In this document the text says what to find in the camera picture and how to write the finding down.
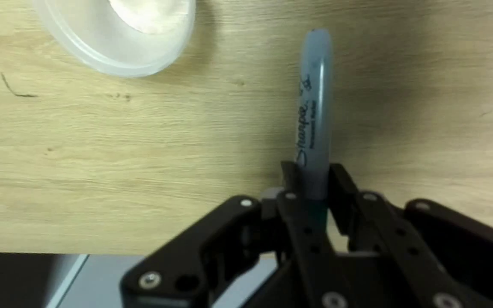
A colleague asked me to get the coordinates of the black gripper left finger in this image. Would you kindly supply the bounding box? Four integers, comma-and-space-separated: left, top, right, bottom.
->
119, 160, 345, 308

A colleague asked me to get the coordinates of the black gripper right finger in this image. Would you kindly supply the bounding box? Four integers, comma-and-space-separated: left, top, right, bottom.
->
326, 162, 493, 308

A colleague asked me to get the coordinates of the green capped grey marker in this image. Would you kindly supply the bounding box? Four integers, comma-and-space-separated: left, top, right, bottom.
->
283, 27, 333, 229

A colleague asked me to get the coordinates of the translucent plastic bowl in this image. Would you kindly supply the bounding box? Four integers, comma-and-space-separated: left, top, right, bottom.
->
28, 0, 198, 78

